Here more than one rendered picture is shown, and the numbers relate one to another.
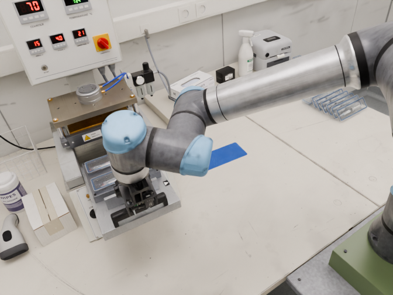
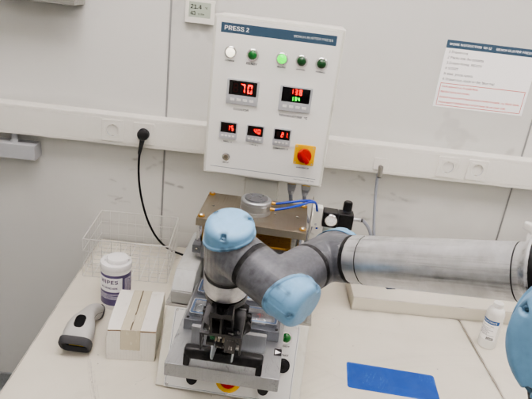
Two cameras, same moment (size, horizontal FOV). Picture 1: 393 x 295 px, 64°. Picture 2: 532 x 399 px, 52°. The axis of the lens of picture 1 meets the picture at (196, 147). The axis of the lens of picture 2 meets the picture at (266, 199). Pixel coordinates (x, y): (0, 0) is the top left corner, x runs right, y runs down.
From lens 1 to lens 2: 0.30 m
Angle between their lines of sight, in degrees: 28
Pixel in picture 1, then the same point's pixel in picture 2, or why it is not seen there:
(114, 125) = (222, 218)
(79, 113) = not seen: hidden behind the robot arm
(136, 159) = (225, 266)
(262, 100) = (404, 272)
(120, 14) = (355, 136)
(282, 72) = (439, 247)
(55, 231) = (127, 347)
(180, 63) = (416, 231)
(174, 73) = not seen: hidden behind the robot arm
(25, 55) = (213, 136)
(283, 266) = not seen: outside the picture
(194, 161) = (280, 297)
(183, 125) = (297, 257)
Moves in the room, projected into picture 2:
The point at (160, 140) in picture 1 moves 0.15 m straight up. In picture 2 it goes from (258, 257) to (271, 156)
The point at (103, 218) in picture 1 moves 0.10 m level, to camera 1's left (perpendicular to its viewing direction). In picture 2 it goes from (178, 347) to (138, 329)
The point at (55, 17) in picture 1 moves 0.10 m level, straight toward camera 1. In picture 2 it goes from (264, 108) to (259, 116)
